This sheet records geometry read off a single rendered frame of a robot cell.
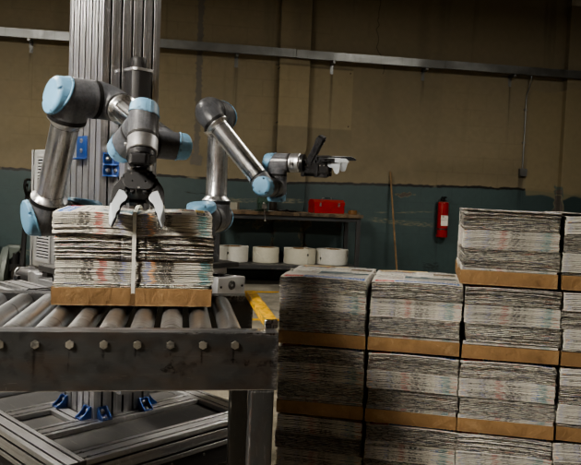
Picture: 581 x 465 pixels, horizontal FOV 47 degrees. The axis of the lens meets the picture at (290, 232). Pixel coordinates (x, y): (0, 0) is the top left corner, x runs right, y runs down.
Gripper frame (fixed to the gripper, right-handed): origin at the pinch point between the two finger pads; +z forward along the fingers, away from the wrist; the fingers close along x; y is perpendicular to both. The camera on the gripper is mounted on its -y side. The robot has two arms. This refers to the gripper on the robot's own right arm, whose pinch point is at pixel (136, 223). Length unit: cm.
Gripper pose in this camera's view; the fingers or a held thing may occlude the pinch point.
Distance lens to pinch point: 156.5
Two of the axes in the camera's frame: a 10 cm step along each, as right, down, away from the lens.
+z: 0.5, 8.9, -4.5
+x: -9.9, -0.3, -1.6
